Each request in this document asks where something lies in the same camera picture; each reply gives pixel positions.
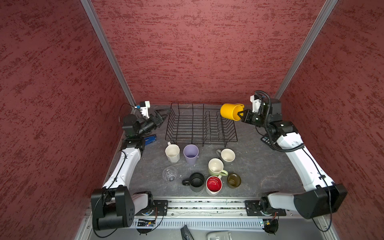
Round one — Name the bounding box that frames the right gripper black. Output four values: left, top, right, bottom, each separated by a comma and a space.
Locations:
237, 108, 271, 128

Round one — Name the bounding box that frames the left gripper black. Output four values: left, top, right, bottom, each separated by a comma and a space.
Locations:
136, 108, 171, 137

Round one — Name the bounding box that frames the yellow mug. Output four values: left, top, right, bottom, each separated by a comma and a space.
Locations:
220, 104, 245, 121

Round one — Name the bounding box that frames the grey white mug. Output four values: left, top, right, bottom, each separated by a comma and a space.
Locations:
216, 149, 236, 163

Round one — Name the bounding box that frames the pale green mug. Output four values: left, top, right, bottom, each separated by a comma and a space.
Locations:
208, 158, 229, 176

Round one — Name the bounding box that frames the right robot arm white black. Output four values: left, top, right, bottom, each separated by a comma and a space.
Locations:
238, 95, 348, 219

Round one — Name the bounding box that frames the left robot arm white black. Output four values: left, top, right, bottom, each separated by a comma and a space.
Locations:
91, 109, 170, 231

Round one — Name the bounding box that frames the blue black tool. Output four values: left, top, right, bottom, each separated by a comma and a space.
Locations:
144, 135, 157, 146

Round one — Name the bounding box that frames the black calculator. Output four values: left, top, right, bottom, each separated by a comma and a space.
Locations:
261, 135, 271, 147

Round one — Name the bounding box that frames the cream white mug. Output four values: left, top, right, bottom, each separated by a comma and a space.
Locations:
165, 142, 180, 163

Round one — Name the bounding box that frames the lilac plastic cup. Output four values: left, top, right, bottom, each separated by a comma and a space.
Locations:
183, 144, 199, 166

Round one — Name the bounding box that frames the clear glass cup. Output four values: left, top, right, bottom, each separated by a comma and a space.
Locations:
162, 167, 179, 182

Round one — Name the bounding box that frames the olive green glass cup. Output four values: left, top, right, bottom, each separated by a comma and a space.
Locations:
227, 173, 242, 189

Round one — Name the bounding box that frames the black mug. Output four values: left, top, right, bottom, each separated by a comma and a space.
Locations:
182, 173, 205, 193

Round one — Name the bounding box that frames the red inside white mug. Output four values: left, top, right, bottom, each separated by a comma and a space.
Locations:
206, 176, 223, 196

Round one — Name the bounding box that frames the black object at bottom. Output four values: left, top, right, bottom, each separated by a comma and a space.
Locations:
181, 225, 194, 240

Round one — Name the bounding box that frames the grey device at bottom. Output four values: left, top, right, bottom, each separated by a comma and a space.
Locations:
206, 231, 233, 240

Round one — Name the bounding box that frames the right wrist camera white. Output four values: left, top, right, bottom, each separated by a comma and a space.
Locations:
250, 95, 262, 113

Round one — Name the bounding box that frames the black wire dish rack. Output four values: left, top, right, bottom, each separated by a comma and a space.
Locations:
165, 103, 238, 146

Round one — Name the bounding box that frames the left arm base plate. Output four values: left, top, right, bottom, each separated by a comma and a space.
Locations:
135, 200, 169, 218

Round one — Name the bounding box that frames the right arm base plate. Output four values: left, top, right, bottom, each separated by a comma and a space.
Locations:
245, 200, 287, 217

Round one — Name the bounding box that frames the aluminium rail frame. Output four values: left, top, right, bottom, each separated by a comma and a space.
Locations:
73, 196, 341, 240

